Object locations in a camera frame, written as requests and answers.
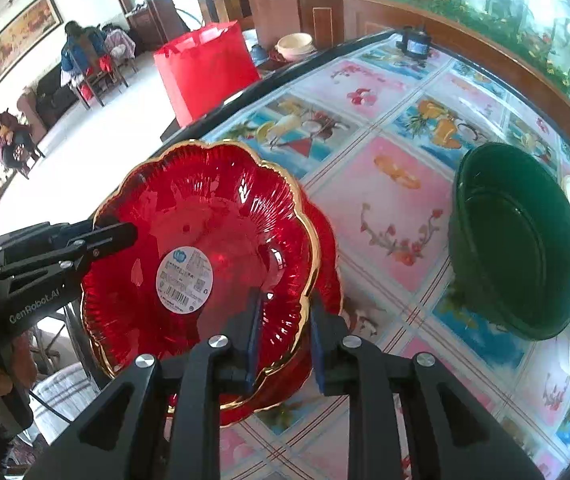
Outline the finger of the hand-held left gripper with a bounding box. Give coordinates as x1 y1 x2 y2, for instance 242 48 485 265
8 256 91 306
0 220 140 282

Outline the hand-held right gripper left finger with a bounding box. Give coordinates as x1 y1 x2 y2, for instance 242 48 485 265
25 287 268 480

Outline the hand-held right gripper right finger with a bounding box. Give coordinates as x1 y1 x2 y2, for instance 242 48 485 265
309 290 546 480

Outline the red gold-rimmed plate with sticker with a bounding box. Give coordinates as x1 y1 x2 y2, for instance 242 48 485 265
81 140 322 381

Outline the striped cloth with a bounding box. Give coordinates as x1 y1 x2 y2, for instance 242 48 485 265
30 362 101 441

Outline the dark sofa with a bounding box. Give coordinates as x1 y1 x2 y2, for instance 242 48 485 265
18 65 81 143

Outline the fruit printed tablecloth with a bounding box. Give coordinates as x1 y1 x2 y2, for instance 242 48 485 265
165 30 570 480

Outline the wooden chair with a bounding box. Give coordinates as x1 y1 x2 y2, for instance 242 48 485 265
68 55 128 111

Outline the red bag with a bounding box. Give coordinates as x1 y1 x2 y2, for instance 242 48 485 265
153 21 262 128

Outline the dark wooden cupboard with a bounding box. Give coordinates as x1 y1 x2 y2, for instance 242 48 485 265
128 0 191 53

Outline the dark green bowl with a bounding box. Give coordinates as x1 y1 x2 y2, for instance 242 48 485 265
447 142 570 342

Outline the cream bowl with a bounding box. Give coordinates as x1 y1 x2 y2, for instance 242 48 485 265
275 33 315 56

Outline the small black device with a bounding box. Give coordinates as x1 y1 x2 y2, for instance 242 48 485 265
396 26 433 59

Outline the framed wall painting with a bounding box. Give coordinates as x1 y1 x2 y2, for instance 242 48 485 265
0 0 63 93

